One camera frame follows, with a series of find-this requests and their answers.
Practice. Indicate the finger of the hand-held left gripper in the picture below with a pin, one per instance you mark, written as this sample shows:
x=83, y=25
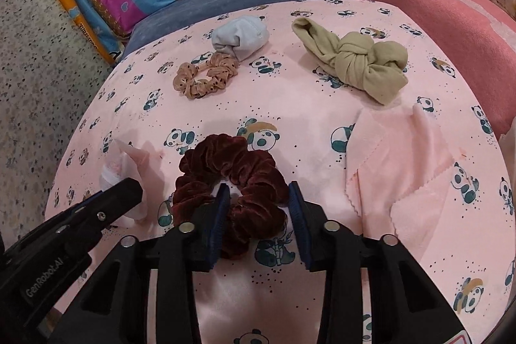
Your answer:
x=121, y=197

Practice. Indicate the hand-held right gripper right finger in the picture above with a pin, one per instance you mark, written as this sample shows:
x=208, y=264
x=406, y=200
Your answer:
x=298, y=223

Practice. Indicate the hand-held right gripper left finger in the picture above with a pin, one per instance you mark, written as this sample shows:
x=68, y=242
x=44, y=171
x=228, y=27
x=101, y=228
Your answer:
x=221, y=223

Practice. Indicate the white knotted sock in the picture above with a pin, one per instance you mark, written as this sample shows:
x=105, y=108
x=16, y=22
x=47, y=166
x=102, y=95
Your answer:
x=109, y=176

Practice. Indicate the dark red velvet scrunchie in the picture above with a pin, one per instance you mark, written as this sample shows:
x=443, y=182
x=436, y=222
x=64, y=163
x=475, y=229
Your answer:
x=242, y=166

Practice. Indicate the plain pink cloth piece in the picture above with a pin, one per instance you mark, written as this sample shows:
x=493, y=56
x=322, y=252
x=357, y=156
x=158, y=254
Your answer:
x=403, y=174

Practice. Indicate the pink panda print tablecloth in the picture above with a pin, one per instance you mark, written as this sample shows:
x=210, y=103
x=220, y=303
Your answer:
x=282, y=106

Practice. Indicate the beige dotted scrunchie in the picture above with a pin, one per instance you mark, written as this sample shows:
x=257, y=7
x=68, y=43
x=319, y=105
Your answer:
x=183, y=80

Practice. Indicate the beige knotted stocking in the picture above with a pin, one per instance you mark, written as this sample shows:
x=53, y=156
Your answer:
x=363, y=62

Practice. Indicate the light blue rolled sock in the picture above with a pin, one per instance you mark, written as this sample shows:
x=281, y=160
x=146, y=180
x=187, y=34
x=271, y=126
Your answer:
x=242, y=35

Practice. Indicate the pink blanket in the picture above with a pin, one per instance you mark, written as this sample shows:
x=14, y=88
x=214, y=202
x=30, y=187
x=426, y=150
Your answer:
x=423, y=5

